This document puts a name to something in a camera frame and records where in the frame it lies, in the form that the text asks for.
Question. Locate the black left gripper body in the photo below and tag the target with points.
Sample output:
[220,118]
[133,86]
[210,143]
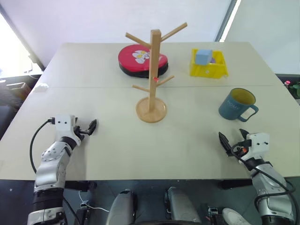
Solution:
[80,132]

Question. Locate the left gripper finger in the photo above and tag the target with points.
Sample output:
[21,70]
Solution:
[93,123]
[91,131]

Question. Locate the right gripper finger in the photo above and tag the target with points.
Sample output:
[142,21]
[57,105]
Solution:
[225,144]
[244,136]

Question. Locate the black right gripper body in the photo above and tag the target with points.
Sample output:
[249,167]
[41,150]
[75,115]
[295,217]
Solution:
[240,148]

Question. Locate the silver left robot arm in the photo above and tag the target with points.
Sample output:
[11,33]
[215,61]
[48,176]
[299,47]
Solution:
[50,153]

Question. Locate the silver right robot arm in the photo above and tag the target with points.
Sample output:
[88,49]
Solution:
[269,185]

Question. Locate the wooden mug tree stand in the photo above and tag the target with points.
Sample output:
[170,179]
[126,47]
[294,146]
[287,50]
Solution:
[153,70]

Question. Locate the blue mug yellow inside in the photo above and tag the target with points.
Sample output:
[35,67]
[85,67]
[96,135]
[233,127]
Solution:
[230,107]

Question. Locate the white crumpled paper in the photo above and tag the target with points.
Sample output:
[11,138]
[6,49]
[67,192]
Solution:
[41,88]

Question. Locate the pink capped bottle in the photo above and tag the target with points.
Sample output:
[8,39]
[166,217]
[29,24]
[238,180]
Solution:
[287,84]

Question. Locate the white shoe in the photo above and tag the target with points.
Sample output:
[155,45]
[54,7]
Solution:
[235,216]

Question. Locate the green plant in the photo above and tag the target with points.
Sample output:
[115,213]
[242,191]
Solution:
[295,90]

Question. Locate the black floor device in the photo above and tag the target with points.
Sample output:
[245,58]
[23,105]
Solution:
[214,215]

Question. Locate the yellow plastic bin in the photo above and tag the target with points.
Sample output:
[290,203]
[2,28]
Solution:
[208,70]

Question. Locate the brown cardboard box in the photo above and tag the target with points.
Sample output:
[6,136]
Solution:
[18,90]

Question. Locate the grey rounded robot leg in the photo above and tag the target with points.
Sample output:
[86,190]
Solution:
[122,208]
[181,206]

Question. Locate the small red marker tag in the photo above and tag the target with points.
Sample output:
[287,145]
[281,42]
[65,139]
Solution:
[155,79]

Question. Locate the small purple item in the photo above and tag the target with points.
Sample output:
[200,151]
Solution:
[213,60]

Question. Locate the light blue foam block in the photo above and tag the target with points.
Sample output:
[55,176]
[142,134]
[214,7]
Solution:
[203,57]

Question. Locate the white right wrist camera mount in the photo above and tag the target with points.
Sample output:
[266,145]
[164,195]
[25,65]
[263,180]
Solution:
[259,145]

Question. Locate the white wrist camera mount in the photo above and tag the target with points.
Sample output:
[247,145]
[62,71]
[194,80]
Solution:
[259,145]
[63,125]

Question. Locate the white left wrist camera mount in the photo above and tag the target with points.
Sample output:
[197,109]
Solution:
[63,125]

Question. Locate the black table bracket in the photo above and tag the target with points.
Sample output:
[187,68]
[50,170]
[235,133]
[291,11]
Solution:
[79,185]

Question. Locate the black window frame post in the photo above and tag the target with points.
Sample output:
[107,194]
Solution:
[23,39]
[226,21]

